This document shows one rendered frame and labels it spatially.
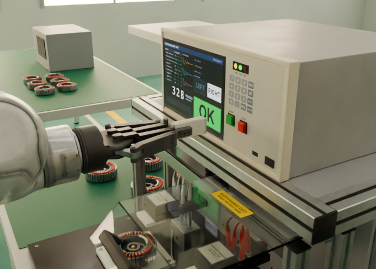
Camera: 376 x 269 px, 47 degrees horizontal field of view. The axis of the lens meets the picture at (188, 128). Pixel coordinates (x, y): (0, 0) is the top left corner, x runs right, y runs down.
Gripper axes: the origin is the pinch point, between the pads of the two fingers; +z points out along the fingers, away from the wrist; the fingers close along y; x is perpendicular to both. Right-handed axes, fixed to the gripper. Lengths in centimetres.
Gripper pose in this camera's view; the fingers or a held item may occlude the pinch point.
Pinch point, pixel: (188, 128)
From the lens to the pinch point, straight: 76.6
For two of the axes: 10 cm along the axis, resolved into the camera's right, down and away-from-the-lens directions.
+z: 8.7, -1.8, 4.6
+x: 0.0, -9.3, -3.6
